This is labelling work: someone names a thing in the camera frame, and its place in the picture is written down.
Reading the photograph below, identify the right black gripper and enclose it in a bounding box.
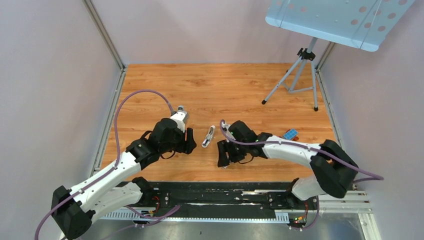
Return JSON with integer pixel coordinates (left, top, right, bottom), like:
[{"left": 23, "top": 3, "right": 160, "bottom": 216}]
[{"left": 217, "top": 137, "right": 248, "bottom": 168}]

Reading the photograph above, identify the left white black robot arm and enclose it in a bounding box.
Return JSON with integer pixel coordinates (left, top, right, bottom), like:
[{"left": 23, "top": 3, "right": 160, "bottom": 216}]
[{"left": 51, "top": 118, "right": 197, "bottom": 240}]

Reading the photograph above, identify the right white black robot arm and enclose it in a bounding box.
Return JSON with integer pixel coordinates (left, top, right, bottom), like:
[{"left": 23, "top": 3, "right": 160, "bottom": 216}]
[{"left": 217, "top": 120, "right": 358, "bottom": 209}]

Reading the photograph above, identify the blue orange toy block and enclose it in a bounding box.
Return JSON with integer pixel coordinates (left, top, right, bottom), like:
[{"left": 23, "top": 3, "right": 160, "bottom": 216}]
[{"left": 282, "top": 128, "right": 299, "bottom": 142}]

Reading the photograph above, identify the grey tripod stand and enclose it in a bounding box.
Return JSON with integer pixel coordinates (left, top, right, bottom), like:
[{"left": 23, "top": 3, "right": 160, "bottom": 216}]
[{"left": 261, "top": 37, "right": 319, "bottom": 112}]

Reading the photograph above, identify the light blue perforated tray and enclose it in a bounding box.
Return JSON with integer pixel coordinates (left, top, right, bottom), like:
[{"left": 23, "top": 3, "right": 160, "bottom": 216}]
[{"left": 265, "top": 0, "right": 414, "bottom": 52}]

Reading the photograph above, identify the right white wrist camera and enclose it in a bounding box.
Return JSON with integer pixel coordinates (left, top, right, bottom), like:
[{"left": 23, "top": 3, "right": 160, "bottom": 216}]
[{"left": 220, "top": 122, "right": 231, "bottom": 132}]

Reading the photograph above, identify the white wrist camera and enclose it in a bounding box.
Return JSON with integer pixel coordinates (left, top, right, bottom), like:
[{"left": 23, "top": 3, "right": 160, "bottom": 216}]
[
  {"left": 170, "top": 110, "right": 189, "bottom": 133},
  {"left": 220, "top": 122, "right": 231, "bottom": 132}
]

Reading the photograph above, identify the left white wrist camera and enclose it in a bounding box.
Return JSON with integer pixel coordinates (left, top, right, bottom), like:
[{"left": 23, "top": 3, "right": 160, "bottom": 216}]
[{"left": 170, "top": 110, "right": 189, "bottom": 133}]

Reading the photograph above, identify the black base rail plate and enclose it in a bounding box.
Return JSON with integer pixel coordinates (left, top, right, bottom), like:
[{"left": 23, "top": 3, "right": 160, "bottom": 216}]
[{"left": 71, "top": 181, "right": 332, "bottom": 223}]

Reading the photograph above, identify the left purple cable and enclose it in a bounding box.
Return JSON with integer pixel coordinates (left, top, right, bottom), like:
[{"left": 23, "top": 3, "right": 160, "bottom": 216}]
[{"left": 34, "top": 89, "right": 175, "bottom": 240}]

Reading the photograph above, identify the purple cable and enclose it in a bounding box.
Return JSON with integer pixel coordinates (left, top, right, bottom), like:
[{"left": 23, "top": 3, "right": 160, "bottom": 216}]
[
  {"left": 219, "top": 119, "right": 385, "bottom": 184},
  {"left": 34, "top": 89, "right": 175, "bottom": 240}
]

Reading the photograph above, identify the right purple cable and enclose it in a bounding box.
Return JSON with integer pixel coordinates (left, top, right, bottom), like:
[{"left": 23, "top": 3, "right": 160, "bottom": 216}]
[{"left": 219, "top": 119, "right": 385, "bottom": 184}]

